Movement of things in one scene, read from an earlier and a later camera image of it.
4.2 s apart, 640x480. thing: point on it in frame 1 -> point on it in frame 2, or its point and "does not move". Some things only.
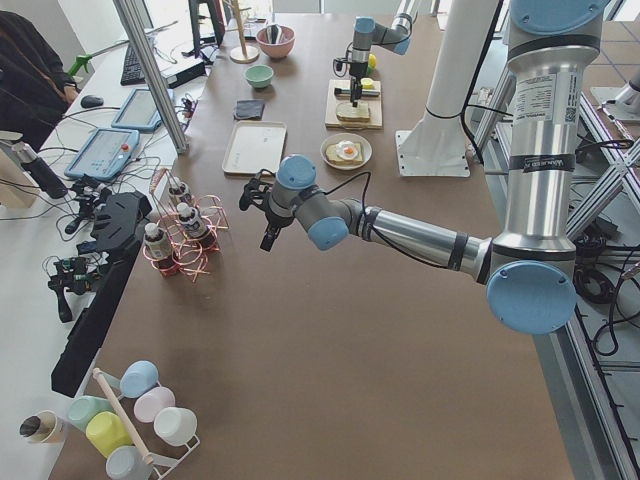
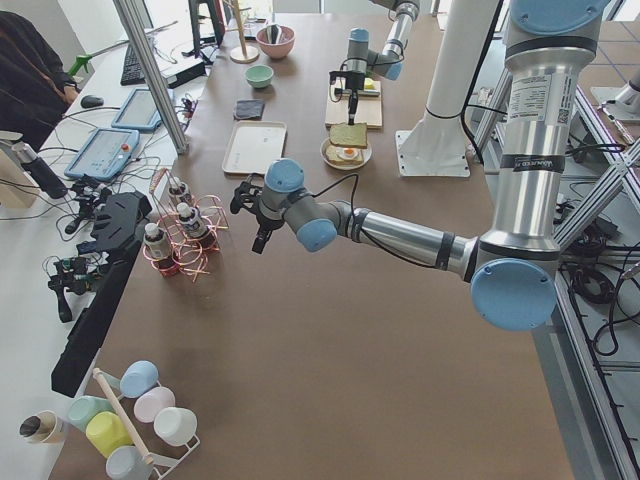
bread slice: (346, 111) -> (349, 135)
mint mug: (82, 407) does not move
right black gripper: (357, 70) does not move
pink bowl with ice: (280, 49) does not move
